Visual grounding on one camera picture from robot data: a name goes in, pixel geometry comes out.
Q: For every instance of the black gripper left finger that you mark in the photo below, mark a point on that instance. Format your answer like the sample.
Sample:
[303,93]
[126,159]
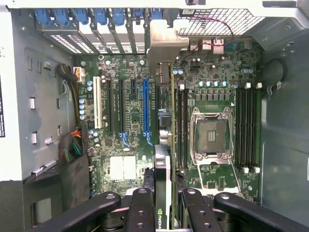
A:
[141,212]

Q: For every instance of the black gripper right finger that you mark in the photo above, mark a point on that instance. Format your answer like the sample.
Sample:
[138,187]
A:
[200,212]

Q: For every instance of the metal socket cover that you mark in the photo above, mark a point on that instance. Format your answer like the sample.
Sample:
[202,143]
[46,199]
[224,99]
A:
[224,190]

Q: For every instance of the silver chipset heatsink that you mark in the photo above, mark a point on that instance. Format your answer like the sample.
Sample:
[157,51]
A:
[123,168]

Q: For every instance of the CPU socket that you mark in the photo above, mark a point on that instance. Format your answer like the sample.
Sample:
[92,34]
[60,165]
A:
[212,135]

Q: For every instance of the black plastic shroud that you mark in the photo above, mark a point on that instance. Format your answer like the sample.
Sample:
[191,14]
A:
[72,174]

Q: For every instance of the black RAM slot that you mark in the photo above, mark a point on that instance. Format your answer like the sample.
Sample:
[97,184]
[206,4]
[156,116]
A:
[180,125]
[250,125]
[186,125]
[244,125]
[238,125]
[257,125]

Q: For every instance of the blue expansion slot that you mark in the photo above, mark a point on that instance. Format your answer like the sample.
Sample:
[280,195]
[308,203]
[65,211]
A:
[145,106]

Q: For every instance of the white expansion slot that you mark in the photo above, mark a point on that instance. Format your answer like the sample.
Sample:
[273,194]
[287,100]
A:
[97,104]

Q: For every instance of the dark grey PC case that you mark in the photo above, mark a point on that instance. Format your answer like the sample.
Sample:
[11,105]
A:
[285,120]

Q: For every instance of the short black expansion slot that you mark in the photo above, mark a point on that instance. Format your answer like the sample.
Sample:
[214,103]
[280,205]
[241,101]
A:
[133,87]

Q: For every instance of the green motherboard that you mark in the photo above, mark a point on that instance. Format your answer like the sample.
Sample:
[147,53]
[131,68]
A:
[212,70]

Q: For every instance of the blue slot clip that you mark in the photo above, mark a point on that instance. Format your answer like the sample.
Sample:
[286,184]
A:
[137,14]
[61,17]
[43,17]
[101,16]
[81,16]
[118,16]

